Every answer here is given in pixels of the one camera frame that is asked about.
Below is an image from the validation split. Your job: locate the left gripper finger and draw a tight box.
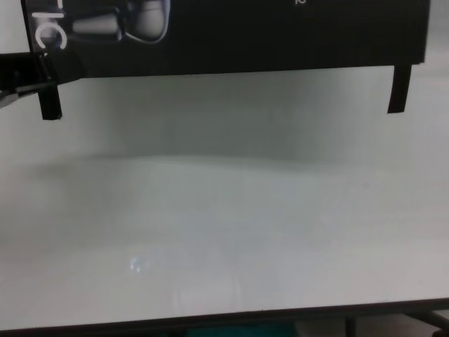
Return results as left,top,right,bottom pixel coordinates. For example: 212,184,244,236
0,52,59,95
0,83,59,107

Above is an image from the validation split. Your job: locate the black robot print poster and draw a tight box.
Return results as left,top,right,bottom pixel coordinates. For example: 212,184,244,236
20,0,431,87

